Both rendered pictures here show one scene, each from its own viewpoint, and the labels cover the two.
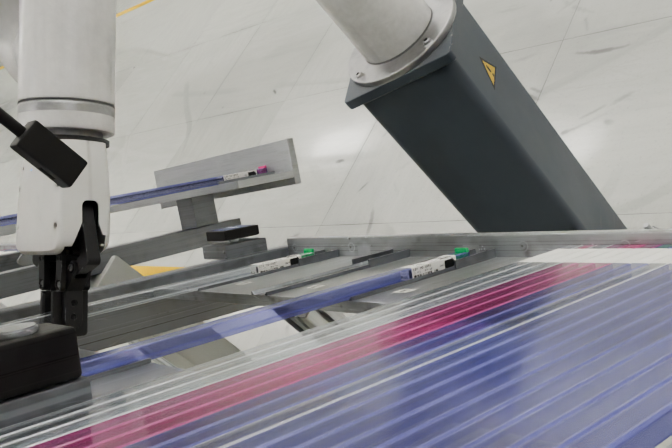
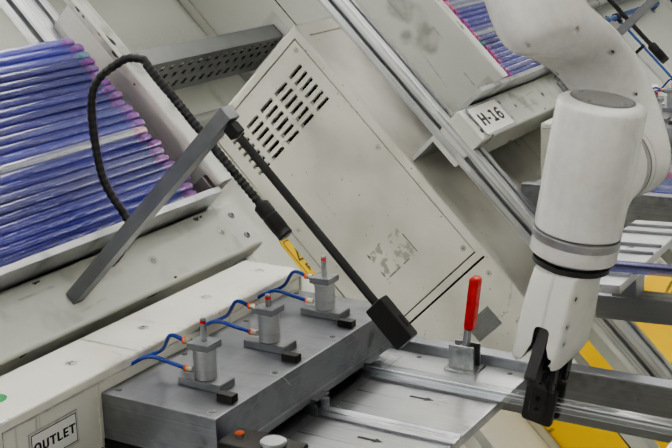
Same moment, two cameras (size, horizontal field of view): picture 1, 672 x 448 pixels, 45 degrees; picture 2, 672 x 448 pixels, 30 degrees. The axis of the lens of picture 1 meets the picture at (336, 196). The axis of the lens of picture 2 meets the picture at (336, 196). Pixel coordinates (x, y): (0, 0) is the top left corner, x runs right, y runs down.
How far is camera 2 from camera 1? 0.93 m
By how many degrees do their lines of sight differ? 73
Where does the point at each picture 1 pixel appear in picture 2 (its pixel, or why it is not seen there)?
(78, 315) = (539, 410)
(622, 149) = not seen: outside the picture
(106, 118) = (581, 258)
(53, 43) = (547, 183)
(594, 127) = not seen: outside the picture
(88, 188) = (542, 317)
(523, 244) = not seen: outside the picture
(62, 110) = (541, 243)
